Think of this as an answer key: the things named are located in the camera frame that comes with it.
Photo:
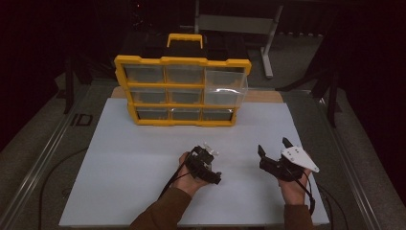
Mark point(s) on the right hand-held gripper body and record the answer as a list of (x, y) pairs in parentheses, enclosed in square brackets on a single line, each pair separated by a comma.
[(284, 169)]

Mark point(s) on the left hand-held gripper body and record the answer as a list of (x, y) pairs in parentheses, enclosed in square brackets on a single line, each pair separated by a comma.
[(201, 163)]

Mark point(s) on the single clear plastic drawer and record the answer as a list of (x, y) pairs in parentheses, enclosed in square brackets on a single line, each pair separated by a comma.
[(225, 92)]

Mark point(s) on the yellow black drawer organizer cabinet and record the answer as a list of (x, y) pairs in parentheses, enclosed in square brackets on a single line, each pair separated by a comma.
[(183, 86)]

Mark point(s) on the person's left hand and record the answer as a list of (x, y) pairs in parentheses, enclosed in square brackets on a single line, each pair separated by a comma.
[(188, 183)]

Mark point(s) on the person's right hand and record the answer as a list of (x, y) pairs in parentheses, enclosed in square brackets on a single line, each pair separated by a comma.
[(295, 193)]

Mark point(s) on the tan wooden board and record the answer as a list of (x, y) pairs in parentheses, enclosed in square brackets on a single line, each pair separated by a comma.
[(265, 96)]

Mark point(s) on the black metal stand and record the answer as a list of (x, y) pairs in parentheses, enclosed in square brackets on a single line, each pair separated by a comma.
[(68, 92), (332, 99)]

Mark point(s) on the white table board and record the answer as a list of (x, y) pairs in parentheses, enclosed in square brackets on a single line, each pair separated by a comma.
[(134, 159)]

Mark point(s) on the grid of clear drawers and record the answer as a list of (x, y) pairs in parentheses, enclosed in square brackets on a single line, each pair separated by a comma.
[(145, 74)]

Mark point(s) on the aluminium rail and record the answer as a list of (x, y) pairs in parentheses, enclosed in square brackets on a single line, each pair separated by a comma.
[(348, 166), (41, 163)]

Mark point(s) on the white metal desk frame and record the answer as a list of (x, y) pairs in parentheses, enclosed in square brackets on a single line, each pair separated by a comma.
[(236, 24)]

